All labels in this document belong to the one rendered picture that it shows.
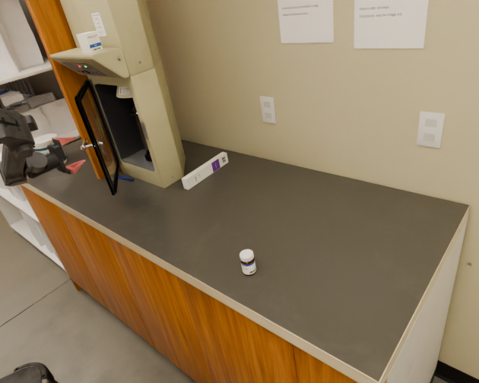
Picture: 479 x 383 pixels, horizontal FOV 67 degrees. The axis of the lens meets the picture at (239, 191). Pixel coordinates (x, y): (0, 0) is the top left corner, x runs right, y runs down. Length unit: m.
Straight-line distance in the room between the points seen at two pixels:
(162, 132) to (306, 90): 0.58
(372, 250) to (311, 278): 0.21
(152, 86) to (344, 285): 0.98
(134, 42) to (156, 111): 0.26
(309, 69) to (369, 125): 0.29
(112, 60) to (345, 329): 1.09
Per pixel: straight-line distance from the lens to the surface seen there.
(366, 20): 1.27
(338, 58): 1.33
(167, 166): 1.55
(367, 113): 1.34
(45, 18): 1.69
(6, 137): 1.00
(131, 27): 1.42
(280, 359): 1.12
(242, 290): 1.01
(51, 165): 1.46
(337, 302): 0.97
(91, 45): 1.41
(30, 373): 2.11
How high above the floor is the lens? 1.67
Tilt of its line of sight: 31 degrees down
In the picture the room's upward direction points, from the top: 10 degrees counter-clockwise
